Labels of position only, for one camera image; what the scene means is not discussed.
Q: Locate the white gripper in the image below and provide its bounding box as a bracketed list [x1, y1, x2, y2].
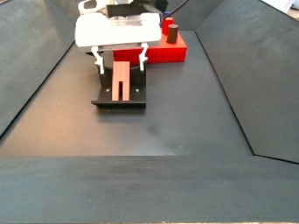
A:
[75, 0, 169, 74]

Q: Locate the red star peg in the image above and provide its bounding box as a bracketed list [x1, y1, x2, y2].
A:
[163, 17, 174, 35]

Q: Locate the red peg board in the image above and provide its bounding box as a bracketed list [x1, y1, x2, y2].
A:
[114, 35, 187, 65]

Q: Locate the black curved holder stand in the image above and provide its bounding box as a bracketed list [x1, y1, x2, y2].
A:
[91, 64, 146, 109]

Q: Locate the brown hexagonal peg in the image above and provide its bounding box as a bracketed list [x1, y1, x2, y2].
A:
[167, 24, 179, 44]

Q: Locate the red double-square peg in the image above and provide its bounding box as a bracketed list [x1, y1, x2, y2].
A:
[113, 61, 130, 101]

